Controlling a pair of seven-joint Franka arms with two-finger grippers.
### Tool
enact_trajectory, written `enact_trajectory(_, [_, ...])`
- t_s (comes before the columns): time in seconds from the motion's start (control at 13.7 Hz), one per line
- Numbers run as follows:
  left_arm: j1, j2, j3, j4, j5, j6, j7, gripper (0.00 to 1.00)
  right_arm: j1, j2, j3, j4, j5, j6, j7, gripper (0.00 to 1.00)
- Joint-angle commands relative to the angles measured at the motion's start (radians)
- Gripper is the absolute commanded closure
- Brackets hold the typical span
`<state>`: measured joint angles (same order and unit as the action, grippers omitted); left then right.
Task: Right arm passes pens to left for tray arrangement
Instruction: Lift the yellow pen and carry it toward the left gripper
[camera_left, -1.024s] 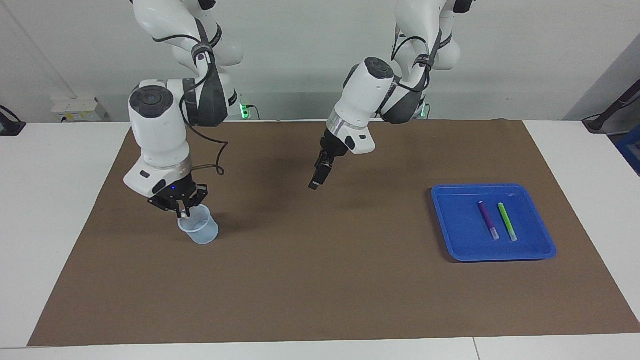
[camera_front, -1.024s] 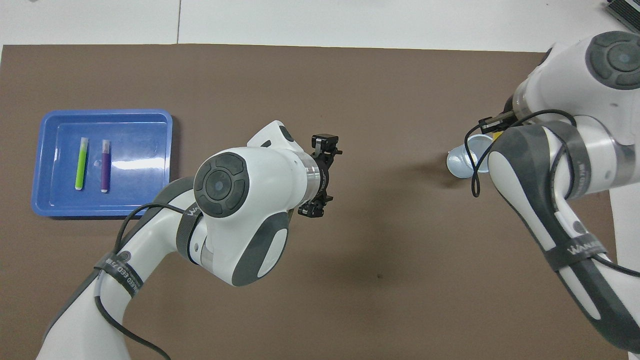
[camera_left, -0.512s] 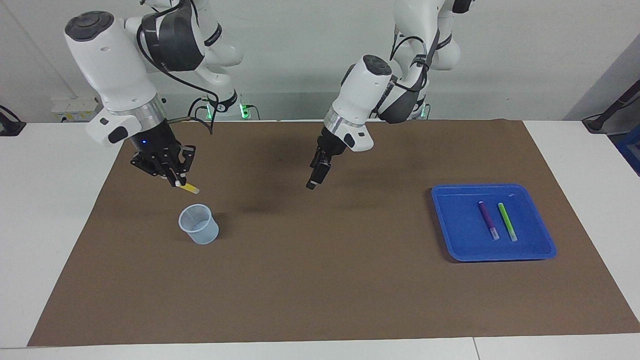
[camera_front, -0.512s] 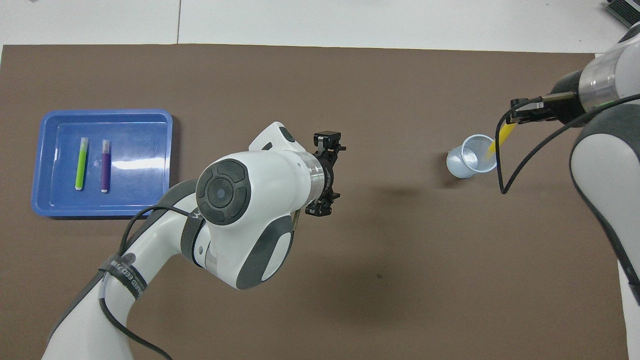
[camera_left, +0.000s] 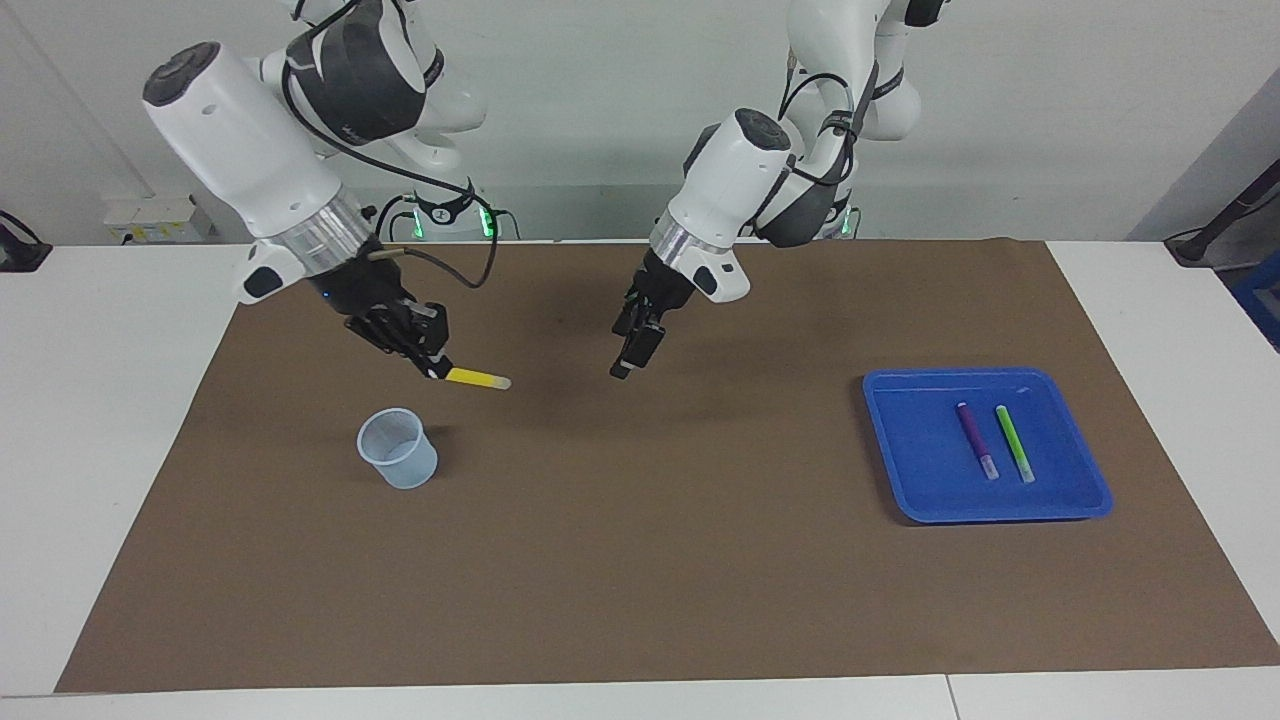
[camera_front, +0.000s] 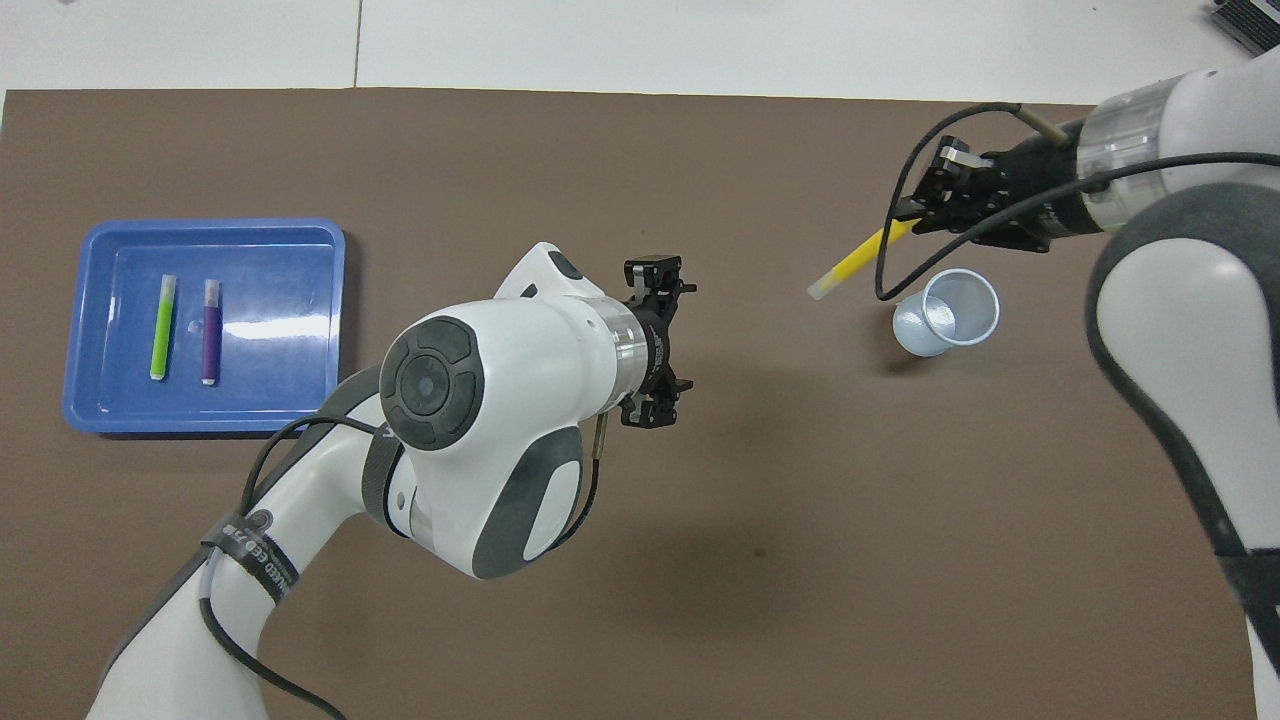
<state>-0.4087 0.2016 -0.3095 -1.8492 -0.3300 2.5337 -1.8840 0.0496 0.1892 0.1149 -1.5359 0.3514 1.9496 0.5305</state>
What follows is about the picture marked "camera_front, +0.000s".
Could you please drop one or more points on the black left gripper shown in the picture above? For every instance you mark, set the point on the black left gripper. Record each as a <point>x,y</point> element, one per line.
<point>660,345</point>

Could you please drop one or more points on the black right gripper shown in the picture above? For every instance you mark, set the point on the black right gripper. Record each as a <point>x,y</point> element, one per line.
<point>1040,190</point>

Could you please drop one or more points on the yellow pen with white cap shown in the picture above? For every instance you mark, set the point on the yellow pen with white cap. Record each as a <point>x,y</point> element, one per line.
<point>855,260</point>

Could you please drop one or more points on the purple pen with white cap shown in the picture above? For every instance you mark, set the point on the purple pen with white cap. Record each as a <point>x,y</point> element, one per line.
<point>211,335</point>

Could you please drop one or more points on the green pen with white cap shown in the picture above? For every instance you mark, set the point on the green pen with white cap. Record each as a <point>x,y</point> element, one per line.
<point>163,330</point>

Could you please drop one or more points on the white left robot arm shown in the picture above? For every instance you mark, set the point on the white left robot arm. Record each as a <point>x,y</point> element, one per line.
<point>480,420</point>

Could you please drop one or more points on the blue plastic tray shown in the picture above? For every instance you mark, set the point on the blue plastic tray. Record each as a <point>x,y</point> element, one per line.
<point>270,330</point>

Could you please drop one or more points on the clear plastic cup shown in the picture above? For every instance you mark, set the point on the clear plastic cup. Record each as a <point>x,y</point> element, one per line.
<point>960,310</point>

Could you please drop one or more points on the brown table mat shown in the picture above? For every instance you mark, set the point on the brown table mat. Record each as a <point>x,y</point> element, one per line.
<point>700,560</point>

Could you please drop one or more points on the grey ribbed device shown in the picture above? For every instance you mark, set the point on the grey ribbed device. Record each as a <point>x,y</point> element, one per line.
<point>1250,22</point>

